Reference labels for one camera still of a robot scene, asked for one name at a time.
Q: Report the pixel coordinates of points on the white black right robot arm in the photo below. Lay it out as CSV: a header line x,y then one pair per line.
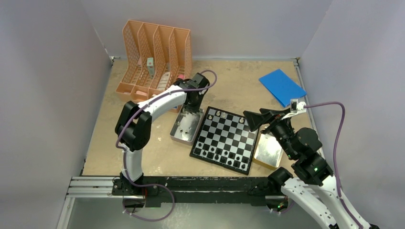
x,y
315,187

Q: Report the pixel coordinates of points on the aluminium frame rail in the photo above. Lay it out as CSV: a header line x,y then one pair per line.
x,y
90,204

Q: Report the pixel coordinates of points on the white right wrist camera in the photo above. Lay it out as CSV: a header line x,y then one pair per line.
x,y
296,108

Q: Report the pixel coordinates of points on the blue notebook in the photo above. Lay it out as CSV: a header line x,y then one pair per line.
x,y
282,87

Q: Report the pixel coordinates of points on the green white small box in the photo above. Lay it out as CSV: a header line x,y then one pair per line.
x,y
151,66

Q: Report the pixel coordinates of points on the pink metal tin box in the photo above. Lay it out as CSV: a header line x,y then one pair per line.
x,y
186,126

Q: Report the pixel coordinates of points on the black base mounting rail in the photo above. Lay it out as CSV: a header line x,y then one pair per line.
x,y
255,191

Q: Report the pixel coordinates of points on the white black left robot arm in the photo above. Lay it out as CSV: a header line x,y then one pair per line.
x,y
133,127

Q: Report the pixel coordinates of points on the orange plastic file organizer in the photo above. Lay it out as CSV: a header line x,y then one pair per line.
x,y
172,52

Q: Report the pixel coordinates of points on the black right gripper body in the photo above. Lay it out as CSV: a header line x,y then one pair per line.
x,y
279,129

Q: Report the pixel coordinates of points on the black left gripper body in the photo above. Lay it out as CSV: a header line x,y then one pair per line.
x,y
194,107

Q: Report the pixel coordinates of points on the black white chess board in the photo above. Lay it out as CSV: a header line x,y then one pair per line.
x,y
225,141

